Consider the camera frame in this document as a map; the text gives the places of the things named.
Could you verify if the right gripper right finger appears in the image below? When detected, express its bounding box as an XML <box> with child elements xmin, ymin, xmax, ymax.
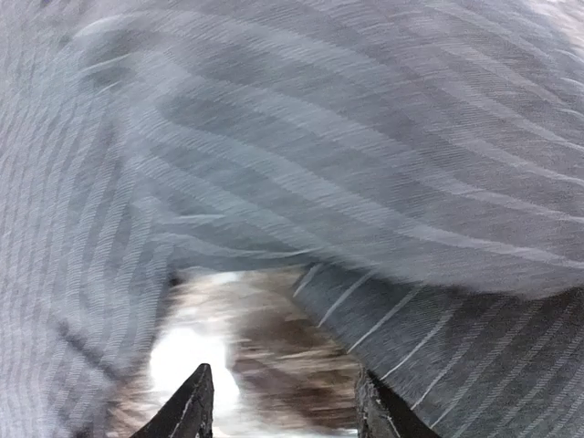
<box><xmin>355</xmin><ymin>367</ymin><xmax>439</xmax><ymax>438</ymax></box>

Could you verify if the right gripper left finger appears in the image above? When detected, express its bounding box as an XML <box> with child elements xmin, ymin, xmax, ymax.
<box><xmin>131</xmin><ymin>363</ymin><xmax>214</xmax><ymax>438</ymax></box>

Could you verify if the black pinstriped long sleeve shirt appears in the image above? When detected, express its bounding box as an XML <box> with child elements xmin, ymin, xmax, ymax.
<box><xmin>1</xmin><ymin>1</ymin><xmax>583</xmax><ymax>437</ymax></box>

